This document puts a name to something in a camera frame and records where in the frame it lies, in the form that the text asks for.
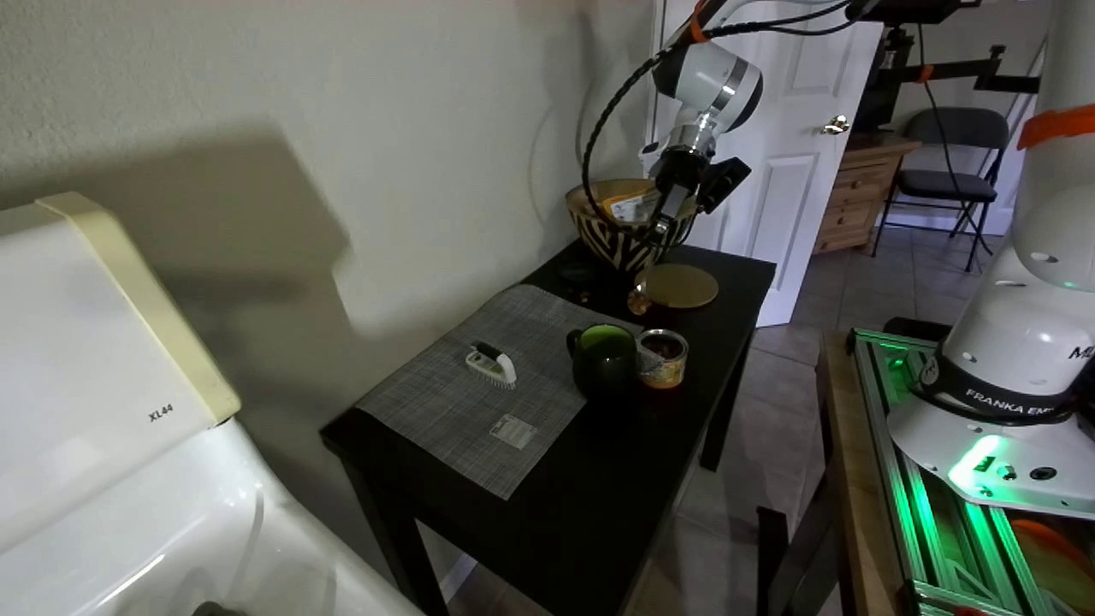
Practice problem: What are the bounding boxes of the wooden drawer cabinet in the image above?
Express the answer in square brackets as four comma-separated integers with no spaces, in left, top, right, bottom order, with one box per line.
[815,138,912,253]

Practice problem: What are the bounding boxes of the small yellow tin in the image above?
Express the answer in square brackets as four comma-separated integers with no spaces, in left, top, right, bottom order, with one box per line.
[635,327,689,391]

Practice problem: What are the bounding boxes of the black side table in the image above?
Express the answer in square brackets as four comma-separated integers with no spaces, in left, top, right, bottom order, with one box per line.
[322,246,774,616]

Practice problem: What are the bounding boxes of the silver spoon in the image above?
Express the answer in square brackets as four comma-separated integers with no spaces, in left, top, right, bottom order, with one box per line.
[625,258,652,317]

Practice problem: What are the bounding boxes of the green lit aluminium frame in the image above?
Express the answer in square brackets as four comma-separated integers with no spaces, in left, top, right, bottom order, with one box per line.
[850,327,1095,616]

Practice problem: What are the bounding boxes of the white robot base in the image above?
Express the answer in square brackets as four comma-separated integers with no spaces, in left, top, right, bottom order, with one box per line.
[887,0,1095,520]

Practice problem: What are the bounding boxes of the grey woven placemat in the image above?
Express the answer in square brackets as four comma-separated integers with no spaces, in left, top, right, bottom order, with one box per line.
[359,284,602,500]

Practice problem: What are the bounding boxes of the small white black object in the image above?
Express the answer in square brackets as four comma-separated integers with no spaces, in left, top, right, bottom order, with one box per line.
[466,341,518,386]

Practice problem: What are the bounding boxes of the white toilet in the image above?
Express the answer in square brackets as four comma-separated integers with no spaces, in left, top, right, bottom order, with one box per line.
[0,196,416,616]

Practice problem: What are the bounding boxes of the black folding chair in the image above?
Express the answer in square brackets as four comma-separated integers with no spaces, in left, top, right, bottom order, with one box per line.
[878,107,1008,264]

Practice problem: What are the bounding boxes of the round cork coaster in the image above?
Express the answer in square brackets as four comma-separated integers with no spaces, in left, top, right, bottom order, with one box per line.
[648,264,717,307]

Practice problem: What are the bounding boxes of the white door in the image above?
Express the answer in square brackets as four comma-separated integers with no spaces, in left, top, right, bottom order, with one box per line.
[689,0,878,325]

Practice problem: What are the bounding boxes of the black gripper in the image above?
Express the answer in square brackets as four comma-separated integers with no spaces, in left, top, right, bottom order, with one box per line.
[648,148,748,253]

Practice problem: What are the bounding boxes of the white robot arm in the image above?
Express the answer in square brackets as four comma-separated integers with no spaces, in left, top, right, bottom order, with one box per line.
[652,0,874,264]

